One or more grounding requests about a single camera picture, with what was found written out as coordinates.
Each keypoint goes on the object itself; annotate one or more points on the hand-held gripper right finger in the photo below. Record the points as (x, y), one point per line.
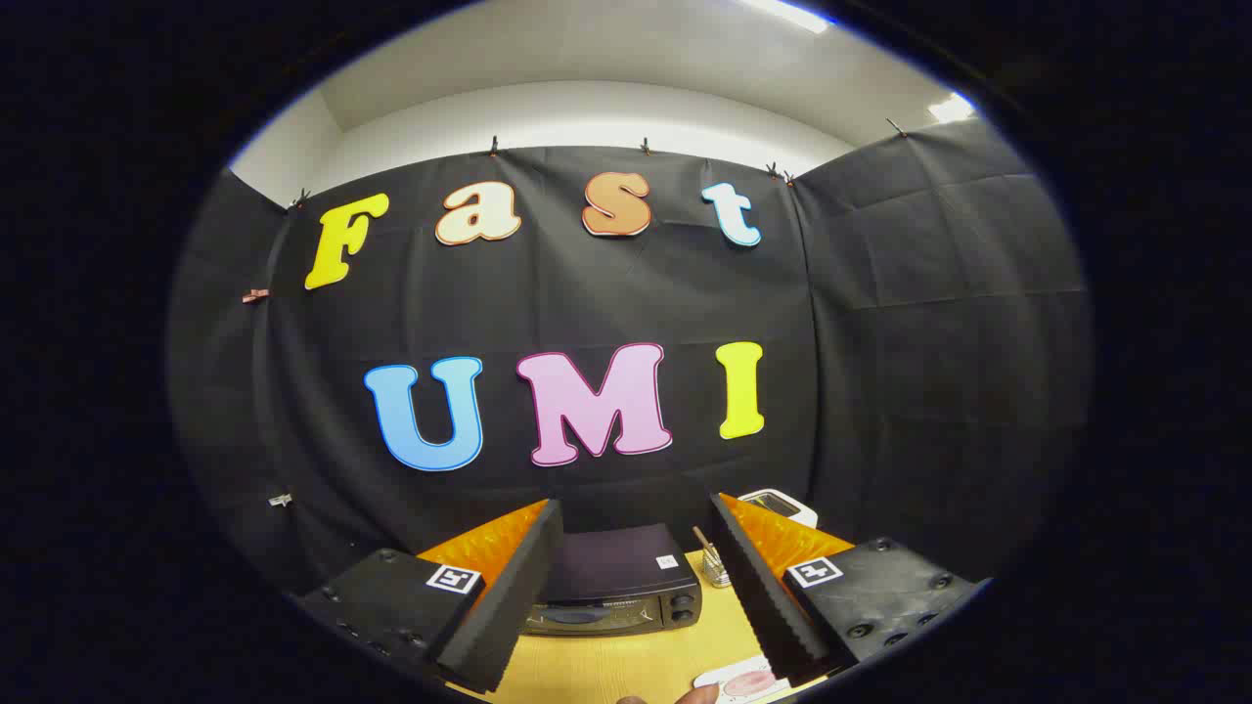
(758, 587)

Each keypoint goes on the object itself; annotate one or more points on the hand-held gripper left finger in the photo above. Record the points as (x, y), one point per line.
(518, 587)

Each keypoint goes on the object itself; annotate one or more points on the pink round ham slice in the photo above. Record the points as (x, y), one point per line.
(748, 683)

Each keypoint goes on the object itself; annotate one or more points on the black toaster oven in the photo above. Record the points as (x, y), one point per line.
(616, 567)

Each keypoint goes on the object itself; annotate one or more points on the white square food plate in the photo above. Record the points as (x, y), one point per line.
(712, 677)

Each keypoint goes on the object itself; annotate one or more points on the white bread toaster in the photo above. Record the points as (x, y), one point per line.
(782, 504)

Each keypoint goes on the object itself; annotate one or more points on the wooden spoon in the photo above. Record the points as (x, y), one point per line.
(703, 543)

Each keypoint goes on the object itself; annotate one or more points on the ceiling light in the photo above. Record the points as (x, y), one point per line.
(951, 107)

